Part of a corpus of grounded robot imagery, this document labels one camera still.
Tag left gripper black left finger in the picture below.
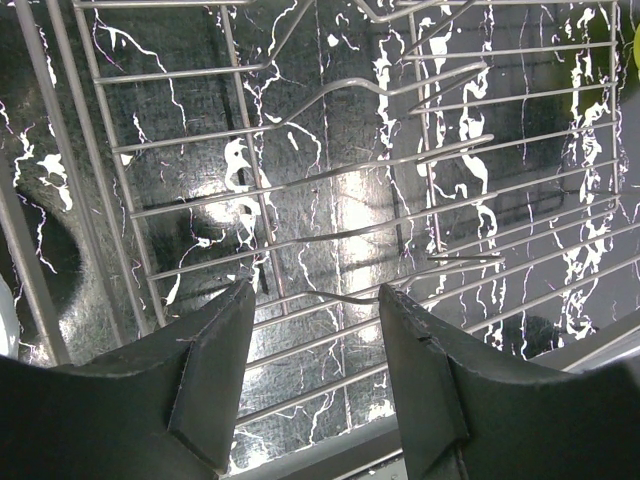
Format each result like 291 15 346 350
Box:
1 280 255 479

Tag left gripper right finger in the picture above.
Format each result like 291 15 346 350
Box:
378 285 639 479

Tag white ribbed bowl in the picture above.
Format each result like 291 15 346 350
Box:
0 279 20 360

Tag black wire dish rack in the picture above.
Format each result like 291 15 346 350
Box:
1 1 639 434

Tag yellow bowl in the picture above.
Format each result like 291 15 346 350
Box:
632 24 640 81

